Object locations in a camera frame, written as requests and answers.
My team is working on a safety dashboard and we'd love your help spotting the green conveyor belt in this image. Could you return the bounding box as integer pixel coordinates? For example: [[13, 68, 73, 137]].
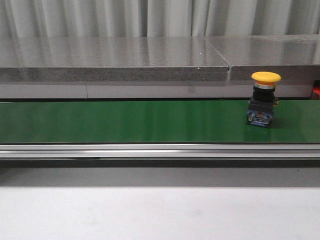
[[0, 100, 320, 144]]

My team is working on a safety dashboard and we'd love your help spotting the grey granite slab left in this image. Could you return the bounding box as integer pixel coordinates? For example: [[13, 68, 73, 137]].
[[0, 37, 228, 82]]

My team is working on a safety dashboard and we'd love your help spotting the grey pleated curtain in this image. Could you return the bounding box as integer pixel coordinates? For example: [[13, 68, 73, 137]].
[[0, 0, 320, 38]]

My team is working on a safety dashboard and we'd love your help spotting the grey granite slab right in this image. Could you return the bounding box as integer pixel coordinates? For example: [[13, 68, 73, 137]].
[[205, 35, 320, 85]]

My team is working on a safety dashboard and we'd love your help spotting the red plastic tray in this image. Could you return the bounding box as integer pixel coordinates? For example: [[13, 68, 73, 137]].
[[311, 86, 320, 100]]

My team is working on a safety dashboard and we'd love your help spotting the aluminium conveyor frame rail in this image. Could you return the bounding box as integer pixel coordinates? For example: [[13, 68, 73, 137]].
[[0, 143, 320, 160]]

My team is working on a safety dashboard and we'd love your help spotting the grey granite slab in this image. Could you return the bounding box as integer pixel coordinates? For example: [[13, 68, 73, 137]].
[[0, 37, 228, 82], [205, 35, 320, 85]]

